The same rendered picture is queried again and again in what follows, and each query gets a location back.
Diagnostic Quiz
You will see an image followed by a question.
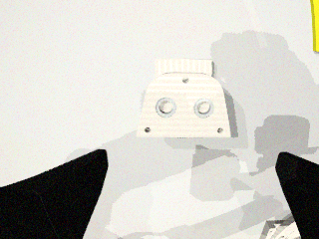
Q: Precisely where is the yellow flat plate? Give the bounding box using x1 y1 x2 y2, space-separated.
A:
310 0 319 52

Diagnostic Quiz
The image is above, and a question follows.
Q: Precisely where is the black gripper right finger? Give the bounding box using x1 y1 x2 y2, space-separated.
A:
275 151 319 239

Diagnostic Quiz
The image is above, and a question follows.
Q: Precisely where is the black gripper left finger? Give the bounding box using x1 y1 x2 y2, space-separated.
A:
0 148 109 239

